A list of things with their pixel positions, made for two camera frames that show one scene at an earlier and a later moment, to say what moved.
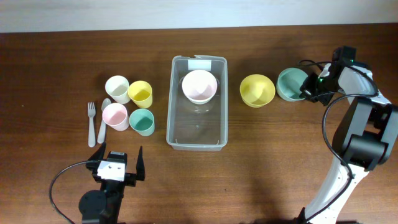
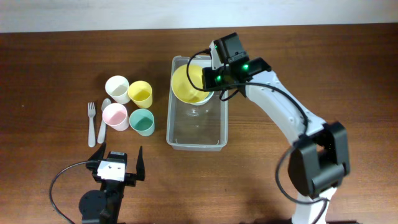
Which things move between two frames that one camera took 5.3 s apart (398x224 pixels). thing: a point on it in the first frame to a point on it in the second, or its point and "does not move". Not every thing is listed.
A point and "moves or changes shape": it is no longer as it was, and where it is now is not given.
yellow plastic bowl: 257,90 moves or changes shape
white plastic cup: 117,86 does not move
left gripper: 131,178 does not move
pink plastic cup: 115,115 does not move
